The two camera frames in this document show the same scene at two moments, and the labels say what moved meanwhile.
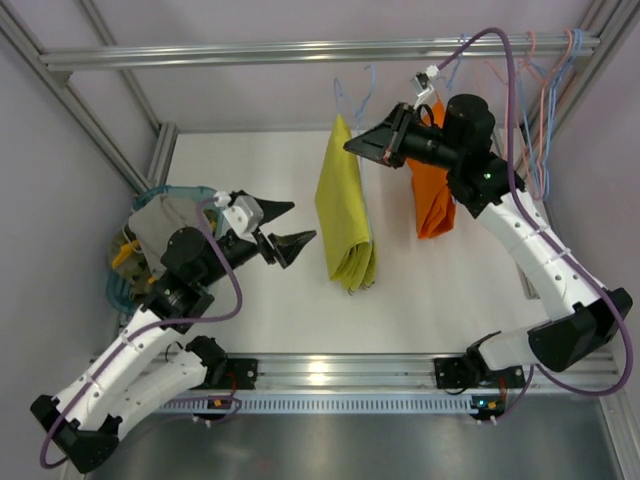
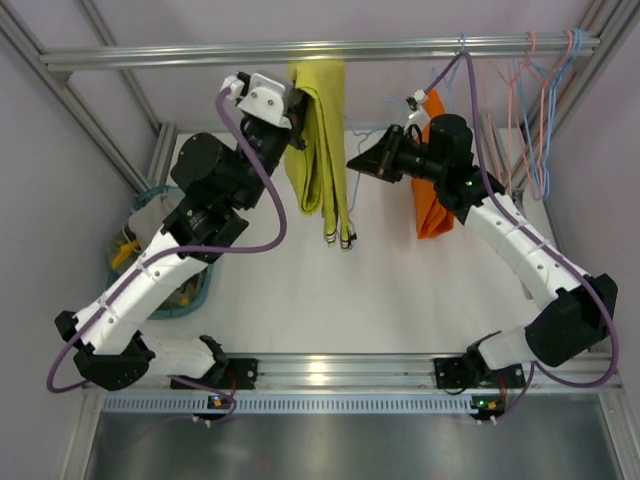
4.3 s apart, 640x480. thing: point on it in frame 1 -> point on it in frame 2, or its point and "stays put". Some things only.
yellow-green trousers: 350,253 -> 318,171
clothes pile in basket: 136,252 stays put
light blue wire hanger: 358,110 -> 366,131
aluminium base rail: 369,373 stays put
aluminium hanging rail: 320,54 stays put
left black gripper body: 267,242 -> 295,118
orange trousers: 432,199 stays put
